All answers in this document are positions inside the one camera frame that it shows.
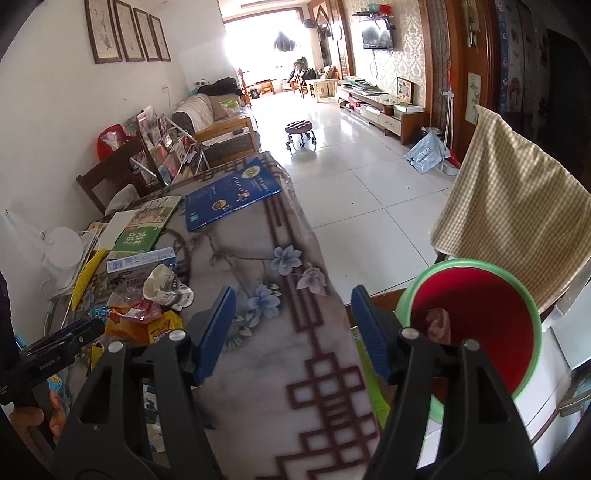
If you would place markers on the orange snack bag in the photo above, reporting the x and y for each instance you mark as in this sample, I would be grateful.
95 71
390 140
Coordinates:
126 330

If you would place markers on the white notebook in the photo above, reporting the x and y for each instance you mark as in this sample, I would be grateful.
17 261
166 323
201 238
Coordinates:
114 228

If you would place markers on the light blue plastic bag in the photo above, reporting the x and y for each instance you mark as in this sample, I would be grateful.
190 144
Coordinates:
428 153

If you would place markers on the wooden sofa with cushions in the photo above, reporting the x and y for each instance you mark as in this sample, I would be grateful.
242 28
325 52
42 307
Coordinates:
217 116

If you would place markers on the beige checkered cloth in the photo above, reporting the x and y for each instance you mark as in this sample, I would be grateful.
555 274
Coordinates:
515 206

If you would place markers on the blue white carton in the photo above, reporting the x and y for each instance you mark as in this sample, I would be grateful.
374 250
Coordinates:
165 256

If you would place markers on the magazine rack with books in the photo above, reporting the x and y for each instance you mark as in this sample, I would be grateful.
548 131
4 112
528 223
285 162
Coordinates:
169 154

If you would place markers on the crushed paper cups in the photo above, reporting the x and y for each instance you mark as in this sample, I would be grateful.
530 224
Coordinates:
164 287

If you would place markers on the dark wooden chair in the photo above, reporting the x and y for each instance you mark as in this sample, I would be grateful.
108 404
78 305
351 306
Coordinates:
116 169

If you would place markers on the pink snack wrapper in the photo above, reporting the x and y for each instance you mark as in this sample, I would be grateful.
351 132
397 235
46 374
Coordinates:
143 312

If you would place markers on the yellow chip box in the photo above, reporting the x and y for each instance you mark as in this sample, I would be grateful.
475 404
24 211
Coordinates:
163 325

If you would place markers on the yellow plastic folder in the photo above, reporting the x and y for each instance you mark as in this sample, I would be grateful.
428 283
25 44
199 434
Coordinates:
85 276

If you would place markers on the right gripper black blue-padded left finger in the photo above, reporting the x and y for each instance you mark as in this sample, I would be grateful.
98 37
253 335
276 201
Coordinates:
135 417

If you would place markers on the blue hardcover book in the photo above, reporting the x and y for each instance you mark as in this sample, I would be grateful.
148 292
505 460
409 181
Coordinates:
248 185

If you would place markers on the floral grey tablecloth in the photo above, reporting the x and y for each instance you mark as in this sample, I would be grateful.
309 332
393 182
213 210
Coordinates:
287 398

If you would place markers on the red bin with green rim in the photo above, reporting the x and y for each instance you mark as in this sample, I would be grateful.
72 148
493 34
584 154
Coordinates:
485 303

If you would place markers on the framed picture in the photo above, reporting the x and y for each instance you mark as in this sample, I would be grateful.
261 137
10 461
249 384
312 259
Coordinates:
146 35
160 40
103 39
127 30

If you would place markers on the green cover book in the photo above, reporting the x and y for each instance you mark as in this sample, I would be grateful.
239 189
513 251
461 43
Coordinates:
144 228

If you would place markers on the black phone holder clamp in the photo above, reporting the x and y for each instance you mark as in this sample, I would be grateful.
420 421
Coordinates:
24 372

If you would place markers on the wall mounted television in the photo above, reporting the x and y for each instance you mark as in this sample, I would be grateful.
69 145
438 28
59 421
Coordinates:
377 36

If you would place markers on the red plastic bag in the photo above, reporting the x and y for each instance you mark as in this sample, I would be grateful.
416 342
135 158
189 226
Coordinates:
110 140

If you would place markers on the white desk lamp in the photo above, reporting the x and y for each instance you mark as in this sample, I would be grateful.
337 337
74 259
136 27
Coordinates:
58 252

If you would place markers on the round rolling stool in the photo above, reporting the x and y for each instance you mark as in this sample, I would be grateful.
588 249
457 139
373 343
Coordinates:
300 135

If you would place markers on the low tv cabinet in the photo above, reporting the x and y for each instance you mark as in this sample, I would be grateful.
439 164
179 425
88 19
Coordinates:
382 110

